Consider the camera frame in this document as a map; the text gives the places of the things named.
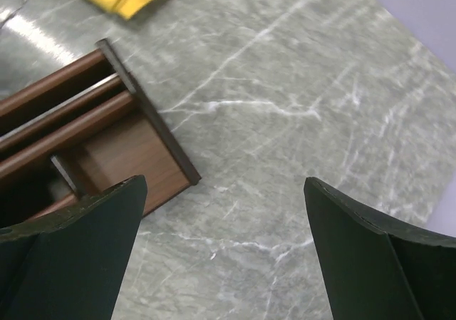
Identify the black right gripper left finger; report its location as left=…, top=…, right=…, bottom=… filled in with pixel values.
left=1, top=175, right=147, bottom=319

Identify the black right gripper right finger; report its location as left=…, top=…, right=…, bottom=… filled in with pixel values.
left=304, top=177, right=455, bottom=319

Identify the brown wooden desk organizer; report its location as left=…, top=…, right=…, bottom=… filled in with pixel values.
left=1, top=38, right=201, bottom=227

